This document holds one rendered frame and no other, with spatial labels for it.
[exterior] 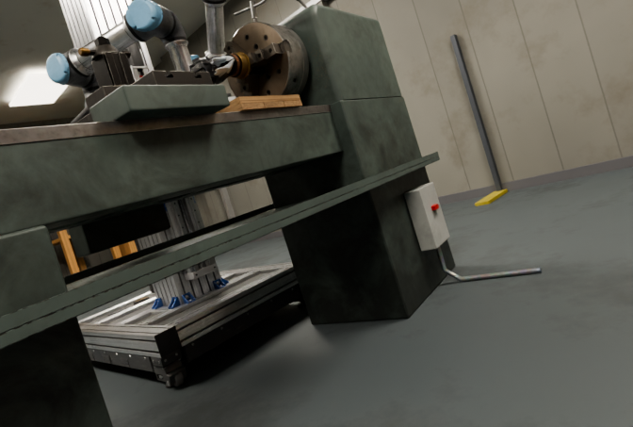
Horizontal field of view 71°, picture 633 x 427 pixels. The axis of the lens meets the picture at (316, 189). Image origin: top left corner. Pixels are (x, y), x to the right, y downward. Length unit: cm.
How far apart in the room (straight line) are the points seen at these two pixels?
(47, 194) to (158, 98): 31
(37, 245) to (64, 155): 20
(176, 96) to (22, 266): 49
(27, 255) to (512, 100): 372
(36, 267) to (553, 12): 375
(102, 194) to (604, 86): 354
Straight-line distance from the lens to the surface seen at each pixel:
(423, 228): 193
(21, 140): 98
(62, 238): 737
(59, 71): 204
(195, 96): 115
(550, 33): 403
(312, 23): 179
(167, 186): 110
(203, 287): 235
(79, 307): 82
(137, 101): 105
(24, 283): 89
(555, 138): 404
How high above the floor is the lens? 61
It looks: 1 degrees down
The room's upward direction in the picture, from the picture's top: 18 degrees counter-clockwise
